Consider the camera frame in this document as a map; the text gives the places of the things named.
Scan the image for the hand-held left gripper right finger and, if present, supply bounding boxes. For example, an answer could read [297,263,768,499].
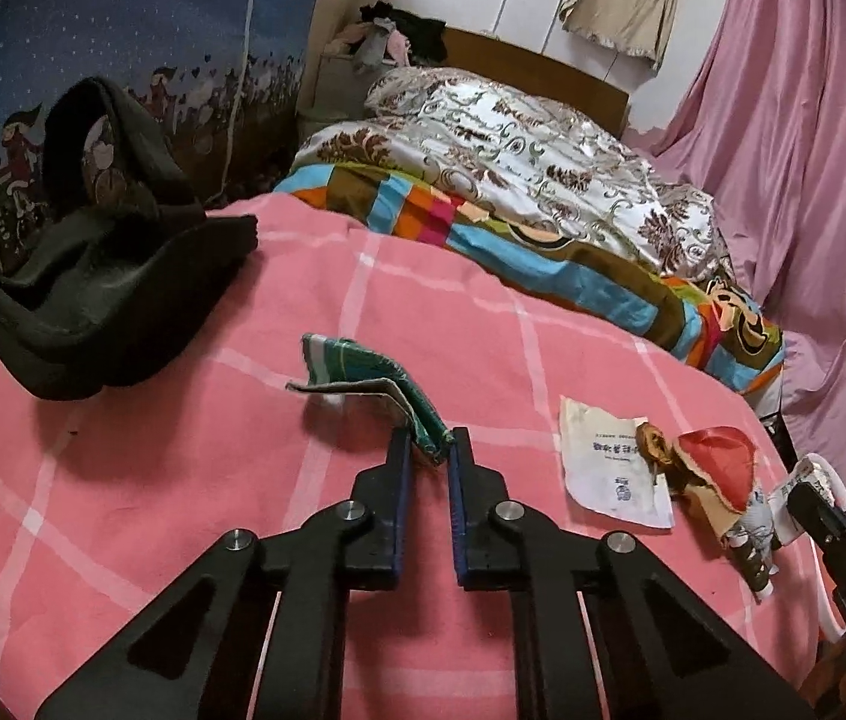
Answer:
[449,427,818,720]

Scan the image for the green snack packet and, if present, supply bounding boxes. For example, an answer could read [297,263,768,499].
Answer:
[286,332,454,466]

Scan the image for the blue printed cloth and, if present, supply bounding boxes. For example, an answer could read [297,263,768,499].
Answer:
[0,0,330,278]

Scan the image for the beige hanging towel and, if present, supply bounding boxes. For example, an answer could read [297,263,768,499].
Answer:
[559,0,679,61]

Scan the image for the white toothpaste tube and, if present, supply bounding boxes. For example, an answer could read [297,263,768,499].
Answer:
[723,452,846,602]

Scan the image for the pile of clothes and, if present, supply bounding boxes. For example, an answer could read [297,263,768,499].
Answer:
[329,4,450,76]

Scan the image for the red and tan pouch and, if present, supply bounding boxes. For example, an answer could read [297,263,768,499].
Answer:
[634,424,761,541]

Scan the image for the floral satin quilt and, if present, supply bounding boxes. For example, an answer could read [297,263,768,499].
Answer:
[292,66,731,278]

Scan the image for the pink curtain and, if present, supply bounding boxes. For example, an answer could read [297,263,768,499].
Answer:
[622,0,846,533]

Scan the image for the white bedside cabinet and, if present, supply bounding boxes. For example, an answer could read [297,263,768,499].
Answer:
[295,49,386,151]

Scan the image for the wooden headboard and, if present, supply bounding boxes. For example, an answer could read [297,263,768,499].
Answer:
[438,26,632,140]

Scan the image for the black clothing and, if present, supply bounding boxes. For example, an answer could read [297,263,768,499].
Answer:
[0,77,259,400]

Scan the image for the colourful striped quilt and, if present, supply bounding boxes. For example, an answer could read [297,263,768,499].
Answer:
[273,161,788,398]

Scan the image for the pink checked blanket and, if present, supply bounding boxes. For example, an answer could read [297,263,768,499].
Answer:
[0,191,829,720]

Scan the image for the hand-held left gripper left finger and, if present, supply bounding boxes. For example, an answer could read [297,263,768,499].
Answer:
[33,427,416,720]

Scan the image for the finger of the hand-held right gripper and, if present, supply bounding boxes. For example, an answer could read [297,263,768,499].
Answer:
[784,478,846,567]

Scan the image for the white paper packet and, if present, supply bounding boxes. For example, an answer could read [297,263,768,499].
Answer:
[559,395,676,530]

